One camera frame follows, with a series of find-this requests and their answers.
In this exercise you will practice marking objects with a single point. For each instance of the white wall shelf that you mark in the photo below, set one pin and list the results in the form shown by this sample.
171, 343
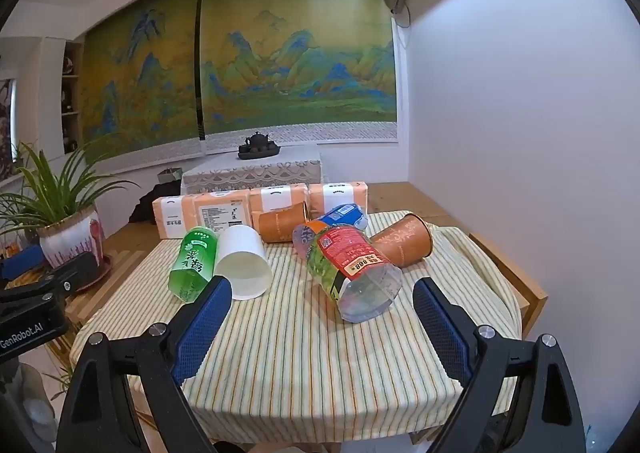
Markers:
70, 93

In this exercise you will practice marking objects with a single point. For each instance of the small green box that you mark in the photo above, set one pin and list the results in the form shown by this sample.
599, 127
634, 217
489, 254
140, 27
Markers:
169, 175

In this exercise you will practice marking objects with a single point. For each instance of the white paper cup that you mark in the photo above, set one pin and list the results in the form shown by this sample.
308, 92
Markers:
240, 258

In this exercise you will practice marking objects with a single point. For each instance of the clear cup red green label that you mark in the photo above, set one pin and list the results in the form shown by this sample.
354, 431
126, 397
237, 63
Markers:
350, 263

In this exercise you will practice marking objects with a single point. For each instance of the small wooden table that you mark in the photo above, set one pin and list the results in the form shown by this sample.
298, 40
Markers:
520, 283

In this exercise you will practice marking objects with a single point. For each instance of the narrow landscape wall scroll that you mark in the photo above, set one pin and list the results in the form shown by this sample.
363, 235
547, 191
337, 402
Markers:
140, 83

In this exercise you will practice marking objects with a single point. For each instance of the green leafy plant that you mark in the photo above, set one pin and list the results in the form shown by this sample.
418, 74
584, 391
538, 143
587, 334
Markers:
55, 193

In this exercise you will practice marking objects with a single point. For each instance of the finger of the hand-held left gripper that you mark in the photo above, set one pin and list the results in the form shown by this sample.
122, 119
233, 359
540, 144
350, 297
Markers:
75, 270
20, 262

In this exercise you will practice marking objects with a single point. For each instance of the black bag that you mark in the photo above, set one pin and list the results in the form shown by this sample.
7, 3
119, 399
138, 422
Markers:
147, 205

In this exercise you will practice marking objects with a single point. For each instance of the orange paper cup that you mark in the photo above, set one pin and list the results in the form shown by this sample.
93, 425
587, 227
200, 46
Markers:
405, 240
280, 225

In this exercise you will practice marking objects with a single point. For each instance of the dark pot saucer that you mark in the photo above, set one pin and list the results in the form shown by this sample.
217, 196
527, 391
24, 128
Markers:
102, 269

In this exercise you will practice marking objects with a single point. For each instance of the lace covered table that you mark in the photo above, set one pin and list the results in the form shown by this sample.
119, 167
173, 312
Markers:
250, 175

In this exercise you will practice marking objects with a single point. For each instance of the dark teapot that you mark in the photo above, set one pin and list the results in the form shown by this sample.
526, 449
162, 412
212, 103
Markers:
256, 140

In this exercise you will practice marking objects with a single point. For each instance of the orange tissue pack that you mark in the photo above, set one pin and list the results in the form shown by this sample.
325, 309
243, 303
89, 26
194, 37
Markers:
220, 210
337, 194
277, 197
170, 215

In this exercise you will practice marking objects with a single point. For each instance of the dark tea tray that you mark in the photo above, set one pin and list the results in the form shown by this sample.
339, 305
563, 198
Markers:
257, 154

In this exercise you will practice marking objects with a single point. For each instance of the white red plant pot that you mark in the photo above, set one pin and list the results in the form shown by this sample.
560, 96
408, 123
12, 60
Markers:
70, 238

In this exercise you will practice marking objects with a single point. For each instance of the blue label plastic cup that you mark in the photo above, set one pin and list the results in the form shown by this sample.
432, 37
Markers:
345, 215

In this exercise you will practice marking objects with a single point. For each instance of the striped tablecloth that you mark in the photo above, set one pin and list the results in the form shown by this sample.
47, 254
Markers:
300, 358

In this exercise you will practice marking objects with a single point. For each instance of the wide landscape wall scroll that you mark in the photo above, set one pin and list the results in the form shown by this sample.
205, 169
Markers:
300, 58

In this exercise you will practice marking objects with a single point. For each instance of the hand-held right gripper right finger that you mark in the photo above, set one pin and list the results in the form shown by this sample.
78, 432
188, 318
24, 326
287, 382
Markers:
442, 323

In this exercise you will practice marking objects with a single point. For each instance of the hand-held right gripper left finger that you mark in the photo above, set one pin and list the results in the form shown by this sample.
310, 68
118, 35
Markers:
200, 328

